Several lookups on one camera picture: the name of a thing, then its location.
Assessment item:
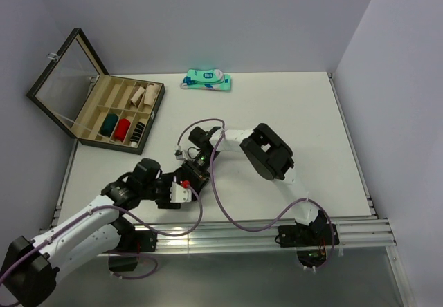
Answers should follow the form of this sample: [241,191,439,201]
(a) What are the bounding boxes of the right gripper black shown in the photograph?
[183,151,219,198]

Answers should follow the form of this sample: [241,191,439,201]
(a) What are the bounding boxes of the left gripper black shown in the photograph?
[141,171,181,207]

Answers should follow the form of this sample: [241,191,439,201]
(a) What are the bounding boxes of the dark green patterned sock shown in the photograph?
[100,113,118,137]

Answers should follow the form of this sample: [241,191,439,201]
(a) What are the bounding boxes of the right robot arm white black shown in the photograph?
[174,119,334,245]

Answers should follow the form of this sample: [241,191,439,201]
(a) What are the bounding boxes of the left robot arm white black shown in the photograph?
[1,158,199,306]

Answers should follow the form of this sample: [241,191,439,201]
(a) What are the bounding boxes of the mint green folded socks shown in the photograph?
[180,69,231,91]

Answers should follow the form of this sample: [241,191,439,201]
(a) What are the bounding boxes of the black white striped rolled sock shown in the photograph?
[129,121,145,147]

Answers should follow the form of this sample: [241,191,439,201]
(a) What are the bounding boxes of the red rolled sock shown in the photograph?
[114,118,131,142]

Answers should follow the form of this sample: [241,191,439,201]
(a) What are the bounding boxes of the beige rolled sock right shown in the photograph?
[143,84,160,106]

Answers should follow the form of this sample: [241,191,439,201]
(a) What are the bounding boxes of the beige rolled sock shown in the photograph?
[129,86,145,106]
[143,84,160,106]

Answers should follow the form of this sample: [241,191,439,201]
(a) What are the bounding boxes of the beige rolled sock left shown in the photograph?
[129,86,145,106]

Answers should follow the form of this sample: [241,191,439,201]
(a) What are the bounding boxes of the black wooden organizer box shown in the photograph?
[26,28,165,155]

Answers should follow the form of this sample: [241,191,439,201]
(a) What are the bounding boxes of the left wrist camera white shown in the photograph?
[170,180,193,204]

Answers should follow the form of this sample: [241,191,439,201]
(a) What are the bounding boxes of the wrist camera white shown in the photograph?
[174,150,186,161]
[170,180,193,204]

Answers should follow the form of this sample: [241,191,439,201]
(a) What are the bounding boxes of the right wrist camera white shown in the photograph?
[174,150,186,161]

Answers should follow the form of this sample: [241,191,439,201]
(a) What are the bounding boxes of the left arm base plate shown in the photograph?
[111,230,157,254]

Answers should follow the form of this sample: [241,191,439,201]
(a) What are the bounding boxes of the aluminium frame rail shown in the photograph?
[136,218,397,256]

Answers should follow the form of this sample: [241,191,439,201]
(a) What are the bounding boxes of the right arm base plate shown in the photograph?
[275,224,340,248]

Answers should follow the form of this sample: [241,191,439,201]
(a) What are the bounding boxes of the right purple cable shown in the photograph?
[176,117,338,272]

